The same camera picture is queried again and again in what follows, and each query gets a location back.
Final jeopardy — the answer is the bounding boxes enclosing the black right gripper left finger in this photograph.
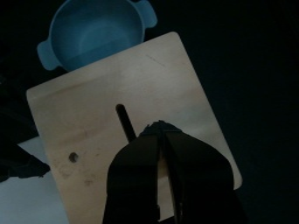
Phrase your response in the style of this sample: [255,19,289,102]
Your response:
[102,122,164,224]

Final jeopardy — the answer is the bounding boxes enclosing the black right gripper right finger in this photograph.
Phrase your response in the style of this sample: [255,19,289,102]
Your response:
[159,120,249,224]

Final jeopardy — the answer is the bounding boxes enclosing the wooden cutting board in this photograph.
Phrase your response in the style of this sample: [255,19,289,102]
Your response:
[26,31,243,224]

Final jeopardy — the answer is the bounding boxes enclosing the blue bowl with handles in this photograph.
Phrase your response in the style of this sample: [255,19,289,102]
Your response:
[36,0,159,72]

